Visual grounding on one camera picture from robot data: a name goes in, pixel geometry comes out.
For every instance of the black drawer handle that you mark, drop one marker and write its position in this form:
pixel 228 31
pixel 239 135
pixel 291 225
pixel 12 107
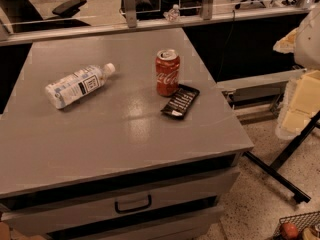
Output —
pixel 133 204

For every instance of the black metal stand frame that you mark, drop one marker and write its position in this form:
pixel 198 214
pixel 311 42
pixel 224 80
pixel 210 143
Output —
pixel 272 169

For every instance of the blue plastic water bottle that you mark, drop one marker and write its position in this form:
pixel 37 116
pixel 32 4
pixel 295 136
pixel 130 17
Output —
pixel 75 86

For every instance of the grey side shelf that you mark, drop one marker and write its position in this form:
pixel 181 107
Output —
pixel 257 89

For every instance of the small clear bottle on ledge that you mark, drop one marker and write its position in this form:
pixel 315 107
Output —
pixel 173 15

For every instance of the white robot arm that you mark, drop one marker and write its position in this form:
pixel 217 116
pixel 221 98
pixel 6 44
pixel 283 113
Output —
pixel 307 46

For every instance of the black snack bar wrapper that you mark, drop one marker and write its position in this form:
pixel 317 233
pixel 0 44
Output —
pixel 180 102

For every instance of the grey drawer cabinet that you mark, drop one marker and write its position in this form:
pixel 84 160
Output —
pixel 185 202

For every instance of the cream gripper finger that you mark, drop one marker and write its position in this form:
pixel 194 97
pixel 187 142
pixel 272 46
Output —
pixel 286 44
pixel 300 104

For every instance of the black office chair left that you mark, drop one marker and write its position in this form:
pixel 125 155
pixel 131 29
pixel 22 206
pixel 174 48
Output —
pixel 24 17

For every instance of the wire mesh basket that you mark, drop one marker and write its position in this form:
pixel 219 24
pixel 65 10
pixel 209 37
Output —
pixel 301 221

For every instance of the red apple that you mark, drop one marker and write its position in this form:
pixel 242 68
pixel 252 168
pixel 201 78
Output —
pixel 289 231

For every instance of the red coke can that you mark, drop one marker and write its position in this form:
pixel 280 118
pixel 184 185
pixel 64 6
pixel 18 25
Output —
pixel 167 71

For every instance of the yellow fruit in basket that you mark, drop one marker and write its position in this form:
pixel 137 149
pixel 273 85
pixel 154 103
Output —
pixel 310 233

